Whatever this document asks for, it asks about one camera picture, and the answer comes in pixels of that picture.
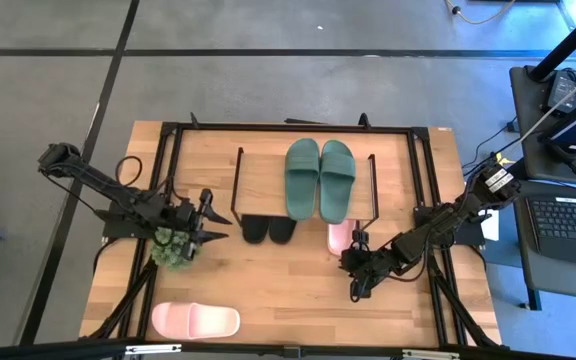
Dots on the black metal rig frame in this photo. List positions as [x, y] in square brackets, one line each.
[268, 127]

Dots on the silver metal bracket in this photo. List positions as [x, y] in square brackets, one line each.
[153, 349]
[430, 354]

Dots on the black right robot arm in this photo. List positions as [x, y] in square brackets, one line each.
[448, 220]

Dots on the green rubber slide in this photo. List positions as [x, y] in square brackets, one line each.
[302, 180]
[337, 182]

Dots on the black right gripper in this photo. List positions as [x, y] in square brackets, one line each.
[375, 262]

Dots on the black computer keyboard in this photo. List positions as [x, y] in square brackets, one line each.
[568, 225]

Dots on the green artificial plant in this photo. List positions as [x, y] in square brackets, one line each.
[168, 255]

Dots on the pink rubber slide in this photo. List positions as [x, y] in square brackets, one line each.
[339, 240]
[195, 320]

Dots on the black rubber slide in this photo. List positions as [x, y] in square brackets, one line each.
[283, 231]
[255, 230]

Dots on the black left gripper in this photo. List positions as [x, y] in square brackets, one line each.
[188, 222]

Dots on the black diagonal pole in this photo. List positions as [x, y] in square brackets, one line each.
[568, 42]

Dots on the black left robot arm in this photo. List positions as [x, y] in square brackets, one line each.
[118, 194]

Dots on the black power adapter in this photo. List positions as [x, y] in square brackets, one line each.
[561, 90]

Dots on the white paper sheet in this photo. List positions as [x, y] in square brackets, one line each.
[491, 229]

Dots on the dark grey side desk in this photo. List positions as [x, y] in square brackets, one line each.
[558, 285]

